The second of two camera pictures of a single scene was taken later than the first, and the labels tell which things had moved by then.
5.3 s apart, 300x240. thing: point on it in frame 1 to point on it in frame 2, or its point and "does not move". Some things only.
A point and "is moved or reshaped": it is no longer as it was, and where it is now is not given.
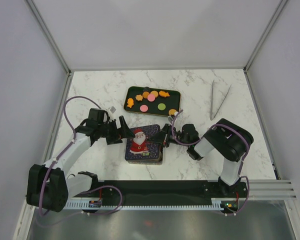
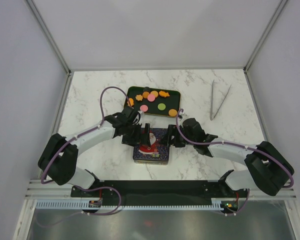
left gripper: [123, 132] to [141, 139]
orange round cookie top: [145, 94] does not move
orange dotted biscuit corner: [172, 111] does not move
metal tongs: [211, 112] does not move
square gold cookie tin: [146, 155] is moved or reshaped
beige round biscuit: [155, 93] does not move
